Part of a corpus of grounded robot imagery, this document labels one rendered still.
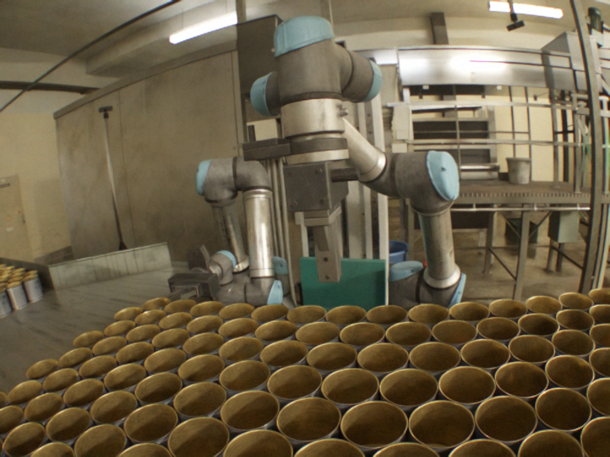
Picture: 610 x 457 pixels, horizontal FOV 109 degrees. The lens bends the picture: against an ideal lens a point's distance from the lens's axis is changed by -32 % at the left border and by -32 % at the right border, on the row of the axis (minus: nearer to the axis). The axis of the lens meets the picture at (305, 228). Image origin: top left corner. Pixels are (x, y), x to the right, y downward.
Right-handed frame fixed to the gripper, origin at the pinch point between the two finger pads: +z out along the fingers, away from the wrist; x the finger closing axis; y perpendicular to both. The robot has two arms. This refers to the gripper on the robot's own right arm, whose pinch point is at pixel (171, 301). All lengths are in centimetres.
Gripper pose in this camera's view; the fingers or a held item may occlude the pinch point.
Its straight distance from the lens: 78.0
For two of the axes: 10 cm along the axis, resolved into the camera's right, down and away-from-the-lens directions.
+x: -9.7, 0.7, 2.2
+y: 1.1, 9.7, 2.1
